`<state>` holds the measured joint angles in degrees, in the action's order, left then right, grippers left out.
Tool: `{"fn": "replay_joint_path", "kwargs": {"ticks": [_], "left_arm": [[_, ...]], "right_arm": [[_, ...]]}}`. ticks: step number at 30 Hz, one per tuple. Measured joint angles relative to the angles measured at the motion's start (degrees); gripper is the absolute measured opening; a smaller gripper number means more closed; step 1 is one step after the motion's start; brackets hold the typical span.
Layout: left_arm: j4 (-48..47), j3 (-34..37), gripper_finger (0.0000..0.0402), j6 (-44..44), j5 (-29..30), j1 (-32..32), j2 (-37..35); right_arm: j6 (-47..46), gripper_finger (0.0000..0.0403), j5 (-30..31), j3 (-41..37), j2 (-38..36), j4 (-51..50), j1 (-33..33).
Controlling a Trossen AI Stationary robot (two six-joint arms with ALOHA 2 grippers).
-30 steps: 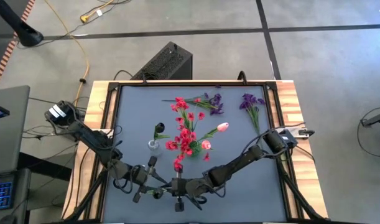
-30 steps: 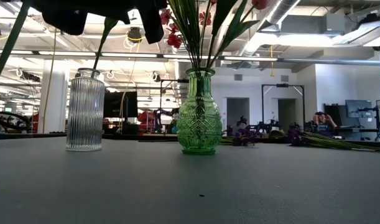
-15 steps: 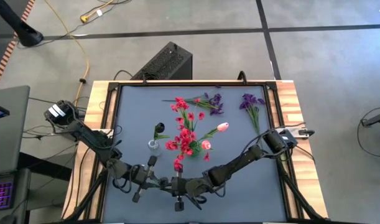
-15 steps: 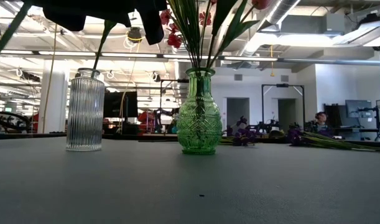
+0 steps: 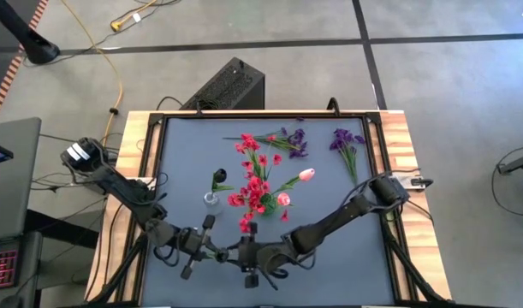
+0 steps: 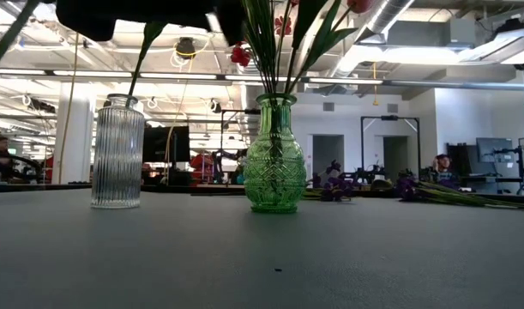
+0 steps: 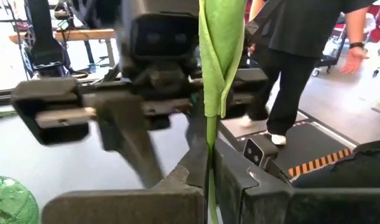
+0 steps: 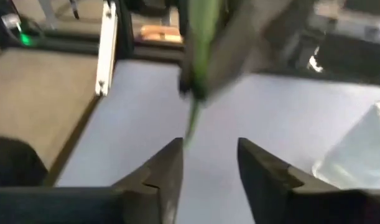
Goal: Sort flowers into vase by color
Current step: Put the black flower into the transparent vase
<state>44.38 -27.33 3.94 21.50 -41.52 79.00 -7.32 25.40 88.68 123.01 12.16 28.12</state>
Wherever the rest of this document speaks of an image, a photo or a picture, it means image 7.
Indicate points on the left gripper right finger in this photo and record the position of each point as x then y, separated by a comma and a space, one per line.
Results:
239, 199

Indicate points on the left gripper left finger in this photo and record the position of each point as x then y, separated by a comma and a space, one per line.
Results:
183, 199

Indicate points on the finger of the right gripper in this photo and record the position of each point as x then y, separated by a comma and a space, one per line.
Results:
197, 124
127, 133

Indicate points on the dark artificial tulip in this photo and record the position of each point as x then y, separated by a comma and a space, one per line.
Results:
220, 46

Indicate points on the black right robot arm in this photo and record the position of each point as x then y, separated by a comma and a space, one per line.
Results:
109, 12

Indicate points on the green patterned glass vase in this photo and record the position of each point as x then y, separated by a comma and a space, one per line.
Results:
9, 202

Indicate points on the wooden workbench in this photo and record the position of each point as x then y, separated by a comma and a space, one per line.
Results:
84, 34

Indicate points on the black floor mat striped edge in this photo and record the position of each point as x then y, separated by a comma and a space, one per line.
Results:
301, 146

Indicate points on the black wheeled cart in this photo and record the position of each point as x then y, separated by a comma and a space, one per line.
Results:
329, 60

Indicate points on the red chair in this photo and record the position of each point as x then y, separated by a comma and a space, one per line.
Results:
377, 32

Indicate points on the table-level camera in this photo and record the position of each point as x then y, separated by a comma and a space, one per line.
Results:
255, 152

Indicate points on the black upright post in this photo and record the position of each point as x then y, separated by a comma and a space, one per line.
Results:
43, 31

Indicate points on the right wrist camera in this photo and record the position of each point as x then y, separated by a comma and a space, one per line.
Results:
164, 37

